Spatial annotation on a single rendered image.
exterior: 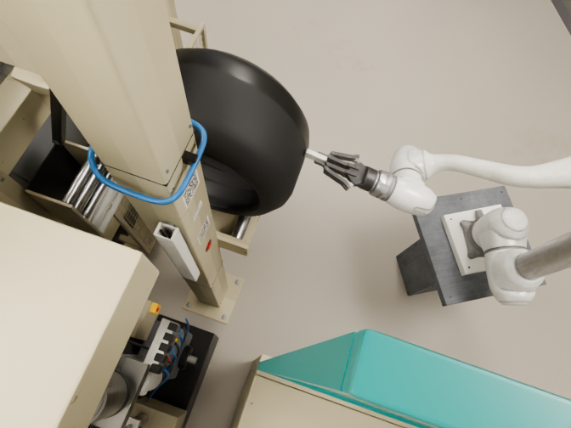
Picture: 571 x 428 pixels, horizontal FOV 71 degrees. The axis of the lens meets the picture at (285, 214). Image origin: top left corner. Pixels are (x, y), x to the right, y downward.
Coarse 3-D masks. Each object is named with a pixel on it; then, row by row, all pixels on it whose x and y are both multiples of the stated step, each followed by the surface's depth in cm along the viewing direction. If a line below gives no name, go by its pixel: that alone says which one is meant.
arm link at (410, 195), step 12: (408, 168) 131; (408, 180) 126; (420, 180) 128; (396, 192) 124; (408, 192) 124; (420, 192) 124; (432, 192) 128; (396, 204) 126; (408, 204) 125; (420, 204) 125; (432, 204) 126
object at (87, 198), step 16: (64, 144) 126; (48, 160) 122; (64, 160) 130; (80, 160) 135; (96, 160) 124; (48, 176) 125; (64, 176) 132; (80, 176) 121; (32, 192) 117; (48, 192) 127; (64, 192) 135; (80, 192) 123; (96, 192) 131; (112, 192) 140; (48, 208) 128; (64, 208) 120; (80, 208) 123; (96, 208) 135; (112, 208) 145; (80, 224) 135; (96, 224) 136
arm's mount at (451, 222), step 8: (480, 208) 186; (488, 208) 186; (448, 216) 185; (456, 216) 185; (464, 216) 185; (472, 216) 185; (448, 224) 183; (456, 224) 183; (448, 232) 183; (456, 232) 182; (456, 240) 180; (464, 240) 180; (456, 248) 179; (464, 248) 179; (456, 256) 180; (464, 256) 178; (464, 264) 177; (472, 264) 177; (480, 264) 177; (464, 272) 176; (472, 272) 175; (480, 272) 180
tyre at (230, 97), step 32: (192, 64) 107; (224, 64) 107; (192, 96) 102; (224, 96) 104; (256, 96) 107; (288, 96) 115; (224, 128) 102; (256, 128) 106; (288, 128) 114; (224, 160) 108; (256, 160) 107; (288, 160) 115; (224, 192) 154; (256, 192) 150; (288, 192) 123
